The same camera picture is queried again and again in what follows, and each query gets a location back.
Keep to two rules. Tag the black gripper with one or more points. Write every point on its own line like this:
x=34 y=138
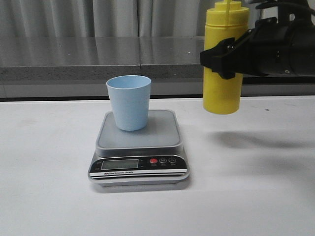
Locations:
x=281 y=45

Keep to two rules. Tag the yellow squeeze bottle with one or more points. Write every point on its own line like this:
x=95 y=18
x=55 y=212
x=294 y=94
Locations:
x=228 y=19

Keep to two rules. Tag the light blue plastic cup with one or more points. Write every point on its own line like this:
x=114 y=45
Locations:
x=129 y=96

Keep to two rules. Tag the silver electronic kitchen scale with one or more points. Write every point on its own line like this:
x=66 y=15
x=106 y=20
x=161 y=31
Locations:
x=154 y=154

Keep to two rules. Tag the grey stone counter ledge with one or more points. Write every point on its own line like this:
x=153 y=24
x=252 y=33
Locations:
x=38 y=68

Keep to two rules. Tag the grey pleated curtain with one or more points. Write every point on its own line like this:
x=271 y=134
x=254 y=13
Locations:
x=103 y=18

